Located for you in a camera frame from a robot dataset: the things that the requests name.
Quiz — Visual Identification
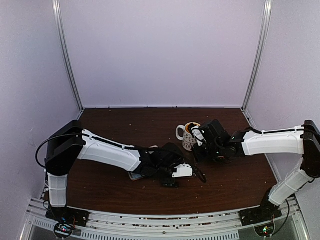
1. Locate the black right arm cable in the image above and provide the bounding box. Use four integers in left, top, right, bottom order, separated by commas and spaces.
244, 124, 313, 137

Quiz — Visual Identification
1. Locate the aluminium left corner post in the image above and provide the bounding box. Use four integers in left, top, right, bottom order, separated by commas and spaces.
52, 0, 84, 112

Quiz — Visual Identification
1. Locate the white floral mug yellow inside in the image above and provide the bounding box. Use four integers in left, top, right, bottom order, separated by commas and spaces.
175, 122, 200, 152

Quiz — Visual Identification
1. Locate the aluminium corner post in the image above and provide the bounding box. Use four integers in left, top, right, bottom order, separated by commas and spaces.
241, 0, 273, 112
52, 0, 84, 112

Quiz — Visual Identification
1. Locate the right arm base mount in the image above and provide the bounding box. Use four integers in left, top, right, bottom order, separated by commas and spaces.
239, 206, 282, 238

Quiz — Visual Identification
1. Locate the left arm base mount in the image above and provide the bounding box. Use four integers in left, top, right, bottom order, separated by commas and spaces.
45, 207, 90, 239

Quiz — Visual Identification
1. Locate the pink glasses case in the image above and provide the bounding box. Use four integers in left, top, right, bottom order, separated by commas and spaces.
126, 145, 160, 180

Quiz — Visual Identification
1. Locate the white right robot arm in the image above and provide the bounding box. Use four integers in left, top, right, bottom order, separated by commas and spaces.
188, 119, 320, 221

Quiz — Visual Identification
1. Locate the aluminium right corner post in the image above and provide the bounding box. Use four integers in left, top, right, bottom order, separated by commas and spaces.
241, 0, 273, 112

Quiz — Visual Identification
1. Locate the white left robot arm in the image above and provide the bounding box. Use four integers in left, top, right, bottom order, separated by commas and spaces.
42, 120, 193, 222

